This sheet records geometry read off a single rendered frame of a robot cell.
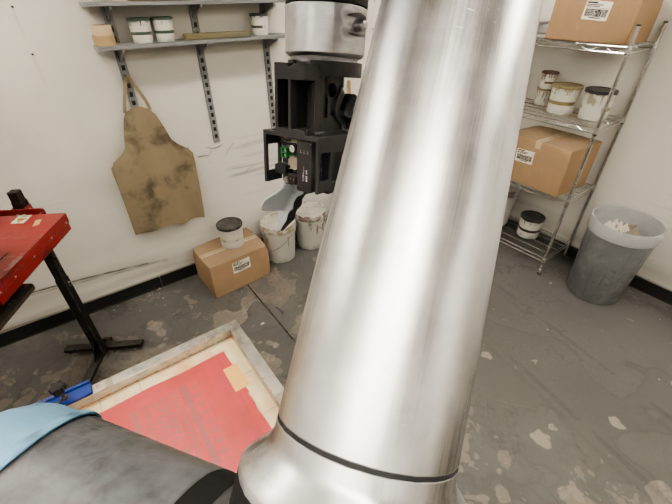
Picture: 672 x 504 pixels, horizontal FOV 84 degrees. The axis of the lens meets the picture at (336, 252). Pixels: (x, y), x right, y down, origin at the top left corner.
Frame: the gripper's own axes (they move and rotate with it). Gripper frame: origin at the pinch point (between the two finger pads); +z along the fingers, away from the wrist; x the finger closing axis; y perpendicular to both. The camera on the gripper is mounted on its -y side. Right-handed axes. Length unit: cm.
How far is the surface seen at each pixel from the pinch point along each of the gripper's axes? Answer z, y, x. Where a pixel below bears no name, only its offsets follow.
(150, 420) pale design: 76, 0, -64
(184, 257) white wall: 121, -118, -235
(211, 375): 73, -21, -62
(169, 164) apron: 41, -109, -221
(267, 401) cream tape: 74, -25, -40
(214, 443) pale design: 77, -7, -43
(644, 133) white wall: 7, -321, 39
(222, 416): 75, -14, -47
